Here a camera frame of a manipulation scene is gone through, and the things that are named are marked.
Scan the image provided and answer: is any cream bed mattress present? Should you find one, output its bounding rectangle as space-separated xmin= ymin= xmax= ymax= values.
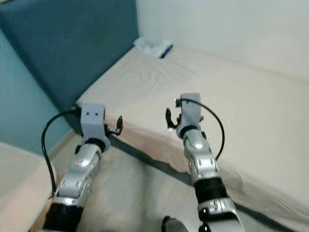
xmin=76 ymin=45 xmax=309 ymax=232

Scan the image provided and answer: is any white and blue pouch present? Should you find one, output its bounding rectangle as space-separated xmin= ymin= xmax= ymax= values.
xmin=133 ymin=38 xmax=174 ymax=59

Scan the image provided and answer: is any blue upholstered headboard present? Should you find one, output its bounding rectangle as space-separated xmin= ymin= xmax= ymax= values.
xmin=0 ymin=0 xmax=138 ymax=132

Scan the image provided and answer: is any grey robot leg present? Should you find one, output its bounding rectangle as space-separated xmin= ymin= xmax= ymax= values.
xmin=161 ymin=216 xmax=185 ymax=232

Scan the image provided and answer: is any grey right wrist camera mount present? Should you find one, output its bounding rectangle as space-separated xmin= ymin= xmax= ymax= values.
xmin=176 ymin=92 xmax=202 ymax=132

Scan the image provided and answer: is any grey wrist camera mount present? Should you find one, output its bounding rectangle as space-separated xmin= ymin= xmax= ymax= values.
xmin=81 ymin=102 xmax=107 ymax=142
xmin=176 ymin=92 xmax=202 ymax=132

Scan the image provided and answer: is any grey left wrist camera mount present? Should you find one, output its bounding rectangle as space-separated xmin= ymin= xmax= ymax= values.
xmin=81 ymin=102 xmax=107 ymax=142

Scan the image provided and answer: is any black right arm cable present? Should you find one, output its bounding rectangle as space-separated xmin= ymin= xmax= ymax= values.
xmin=178 ymin=98 xmax=225 ymax=161

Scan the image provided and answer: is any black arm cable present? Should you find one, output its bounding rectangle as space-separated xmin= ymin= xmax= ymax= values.
xmin=178 ymin=98 xmax=225 ymax=161
xmin=41 ymin=108 xmax=83 ymax=196

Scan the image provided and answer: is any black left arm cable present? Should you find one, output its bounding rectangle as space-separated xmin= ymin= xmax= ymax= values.
xmin=41 ymin=108 xmax=83 ymax=196

